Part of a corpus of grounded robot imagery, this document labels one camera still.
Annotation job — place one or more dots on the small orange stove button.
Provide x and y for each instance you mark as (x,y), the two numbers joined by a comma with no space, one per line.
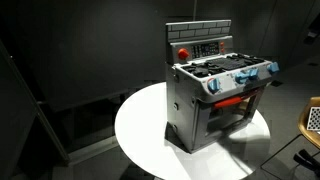
(222,43)
(222,50)

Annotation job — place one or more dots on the black keypad button display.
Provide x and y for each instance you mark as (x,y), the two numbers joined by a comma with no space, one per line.
(205,50)

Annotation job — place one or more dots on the grey toy stove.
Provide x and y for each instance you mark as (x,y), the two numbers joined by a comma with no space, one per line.
(181,110)

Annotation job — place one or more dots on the red round stove knob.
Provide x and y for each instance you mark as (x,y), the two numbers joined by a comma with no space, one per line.
(183,53)

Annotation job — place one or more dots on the black burner grate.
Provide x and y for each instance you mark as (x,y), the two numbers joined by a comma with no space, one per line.
(200,70)
(246,58)

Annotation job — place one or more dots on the blue stove knob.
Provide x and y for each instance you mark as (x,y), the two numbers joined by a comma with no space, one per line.
(273,67)
(253,73)
(240,78)
(213,85)

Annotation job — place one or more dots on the grey oven door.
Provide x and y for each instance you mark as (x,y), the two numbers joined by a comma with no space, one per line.
(201,133)

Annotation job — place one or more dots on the black flat griddle plate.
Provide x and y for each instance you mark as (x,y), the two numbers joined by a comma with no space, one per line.
(226,64)

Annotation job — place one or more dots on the yellow wooden chair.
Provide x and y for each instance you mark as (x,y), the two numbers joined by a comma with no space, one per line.
(305,130)

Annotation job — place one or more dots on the black white checkerboard card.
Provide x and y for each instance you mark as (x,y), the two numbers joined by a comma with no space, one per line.
(314,119)

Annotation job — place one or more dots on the black clamp tool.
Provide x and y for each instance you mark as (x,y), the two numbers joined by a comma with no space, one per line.
(308,160)

